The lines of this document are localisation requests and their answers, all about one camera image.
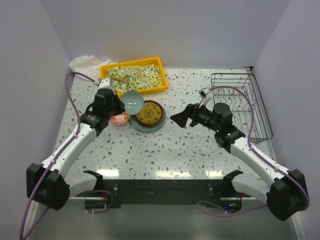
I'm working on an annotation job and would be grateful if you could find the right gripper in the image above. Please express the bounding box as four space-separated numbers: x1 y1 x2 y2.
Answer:
170 99 220 133

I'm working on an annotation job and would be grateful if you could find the white red patterned bowl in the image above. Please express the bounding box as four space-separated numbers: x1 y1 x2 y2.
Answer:
110 112 130 126

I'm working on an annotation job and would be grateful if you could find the pale green bowl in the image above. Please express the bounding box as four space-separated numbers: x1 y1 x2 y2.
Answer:
120 91 145 116

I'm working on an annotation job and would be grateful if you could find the yellow patterned plate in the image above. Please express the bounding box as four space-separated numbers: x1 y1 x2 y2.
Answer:
135 100 164 125

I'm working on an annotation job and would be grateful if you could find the large celadon green plate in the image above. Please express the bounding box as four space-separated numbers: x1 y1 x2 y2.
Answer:
130 118 166 133

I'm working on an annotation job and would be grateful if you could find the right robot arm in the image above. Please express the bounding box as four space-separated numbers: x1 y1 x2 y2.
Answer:
170 103 310 221

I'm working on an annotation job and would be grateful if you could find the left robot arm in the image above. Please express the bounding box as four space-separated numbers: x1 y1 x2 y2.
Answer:
26 88 125 211

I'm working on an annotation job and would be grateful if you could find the lemon print cloth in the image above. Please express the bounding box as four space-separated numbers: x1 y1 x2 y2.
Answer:
107 64 163 93

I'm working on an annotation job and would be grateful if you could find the white cloth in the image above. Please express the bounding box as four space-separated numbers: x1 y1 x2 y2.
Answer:
69 55 115 81

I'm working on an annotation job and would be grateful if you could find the yellow plastic tray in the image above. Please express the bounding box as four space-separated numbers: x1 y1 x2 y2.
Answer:
100 57 168 96

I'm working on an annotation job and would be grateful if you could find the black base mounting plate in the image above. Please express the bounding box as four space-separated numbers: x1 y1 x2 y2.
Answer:
76 179 248 210

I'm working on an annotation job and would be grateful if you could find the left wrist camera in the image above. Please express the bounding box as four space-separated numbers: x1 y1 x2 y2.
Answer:
93 77 115 92

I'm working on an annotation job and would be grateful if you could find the black wire dish rack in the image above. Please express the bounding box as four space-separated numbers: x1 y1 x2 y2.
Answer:
210 73 274 144

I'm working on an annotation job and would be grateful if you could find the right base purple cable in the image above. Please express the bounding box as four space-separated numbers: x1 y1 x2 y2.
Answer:
196 200 268 216

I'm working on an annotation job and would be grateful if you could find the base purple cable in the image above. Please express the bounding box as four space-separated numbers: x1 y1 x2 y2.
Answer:
196 200 268 216
86 190 115 215

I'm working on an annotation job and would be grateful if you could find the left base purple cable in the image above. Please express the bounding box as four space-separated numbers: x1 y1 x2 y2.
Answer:
86 190 115 215

